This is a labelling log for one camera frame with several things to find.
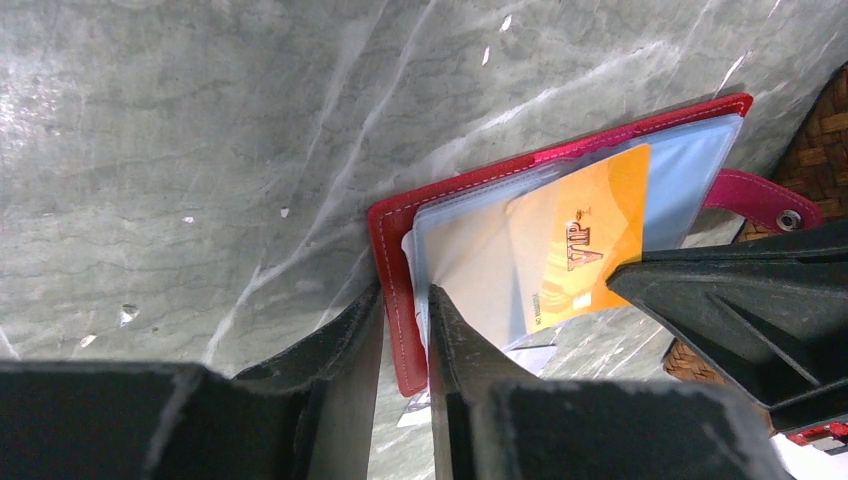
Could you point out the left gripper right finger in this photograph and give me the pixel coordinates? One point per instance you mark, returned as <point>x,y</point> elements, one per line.
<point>492,419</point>

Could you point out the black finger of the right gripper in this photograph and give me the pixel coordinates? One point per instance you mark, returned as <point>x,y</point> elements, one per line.
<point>770,315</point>

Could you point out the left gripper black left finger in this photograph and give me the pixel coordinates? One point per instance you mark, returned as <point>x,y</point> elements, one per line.
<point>305,413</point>

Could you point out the red leather card holder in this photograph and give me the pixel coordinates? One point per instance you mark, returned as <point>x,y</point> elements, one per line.
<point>454,233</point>

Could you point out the red tool behind basket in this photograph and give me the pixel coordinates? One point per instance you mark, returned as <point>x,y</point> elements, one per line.
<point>829,438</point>

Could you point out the brown woven basket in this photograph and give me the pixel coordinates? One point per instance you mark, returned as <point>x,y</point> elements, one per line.
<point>809,190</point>

